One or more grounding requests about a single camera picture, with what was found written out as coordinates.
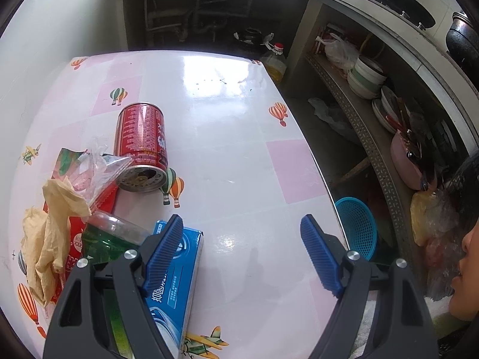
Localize oil bottle with red cap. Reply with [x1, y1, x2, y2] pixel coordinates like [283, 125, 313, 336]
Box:
[260, 42, 288, 83]

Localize yellow bag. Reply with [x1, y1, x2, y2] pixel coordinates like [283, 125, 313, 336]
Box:
[410, 191, 435, 247]

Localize pink balloon print tablecloth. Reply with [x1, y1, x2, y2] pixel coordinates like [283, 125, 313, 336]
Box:
[0, 50, 369, 359]

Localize stack of white bowls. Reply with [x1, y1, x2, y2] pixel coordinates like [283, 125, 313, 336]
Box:
[347, 56, 388, 100]

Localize black cooking pot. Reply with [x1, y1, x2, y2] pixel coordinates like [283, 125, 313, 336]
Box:
[445, 11, 479, 72]

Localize red drink can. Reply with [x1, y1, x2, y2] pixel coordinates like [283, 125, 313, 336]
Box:
[114, 102, 170, 193]

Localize grey drain pipes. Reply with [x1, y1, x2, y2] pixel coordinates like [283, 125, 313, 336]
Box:
[144, 0, 255, 42]

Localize perforated metal shelf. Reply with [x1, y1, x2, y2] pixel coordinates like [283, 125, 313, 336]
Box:
[305, 54, 427, 281]

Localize crumpled tan paper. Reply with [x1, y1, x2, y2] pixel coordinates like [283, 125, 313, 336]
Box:
[20, 177, 92, 307]

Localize blue and white toothpaste box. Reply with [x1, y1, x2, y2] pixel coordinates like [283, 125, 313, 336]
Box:
[142, 220, 204, 359]

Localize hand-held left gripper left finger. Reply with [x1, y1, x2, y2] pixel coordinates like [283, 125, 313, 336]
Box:
[43, 214, 185, 359]

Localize kitchen counter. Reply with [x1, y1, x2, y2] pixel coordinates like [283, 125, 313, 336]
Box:
[112, 0, 479, 180]

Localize red snack bag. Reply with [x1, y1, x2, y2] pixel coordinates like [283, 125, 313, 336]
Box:
[43, 147, 118, 303]

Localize grey plastic bag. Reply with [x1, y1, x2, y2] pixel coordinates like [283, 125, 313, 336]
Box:
[307, 97, 356, 135]

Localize clear bottle with green label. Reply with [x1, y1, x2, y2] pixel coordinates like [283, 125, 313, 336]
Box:
[81, 210, 152, 359]

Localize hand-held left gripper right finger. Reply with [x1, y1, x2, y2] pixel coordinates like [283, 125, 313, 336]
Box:
[300, 213, 438, 359]

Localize black wok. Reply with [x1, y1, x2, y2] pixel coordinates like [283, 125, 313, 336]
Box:
[378, 0, 436, 31]

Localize white plastic bag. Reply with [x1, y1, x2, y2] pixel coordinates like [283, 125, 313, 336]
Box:
[316, 34, 360, 70]

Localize person's head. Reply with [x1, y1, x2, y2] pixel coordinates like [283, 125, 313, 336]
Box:
[436, 153, 479, 322]

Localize clear plastic wrapper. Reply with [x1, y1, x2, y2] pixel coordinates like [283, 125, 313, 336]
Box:
[73, 136, 133, 210]

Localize blue plastic basket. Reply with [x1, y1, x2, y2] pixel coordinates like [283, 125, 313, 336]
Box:
[334, 196, 378, 262]

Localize pink pot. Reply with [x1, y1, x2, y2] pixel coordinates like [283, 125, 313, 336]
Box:
[390, 133, 427, 191]

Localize clear plastic bag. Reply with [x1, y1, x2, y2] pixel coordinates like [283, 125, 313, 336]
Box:
[423, 191, 468, 300]

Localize stack of plates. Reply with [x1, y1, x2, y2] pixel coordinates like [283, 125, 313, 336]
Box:
[372, 86, 403, 135]

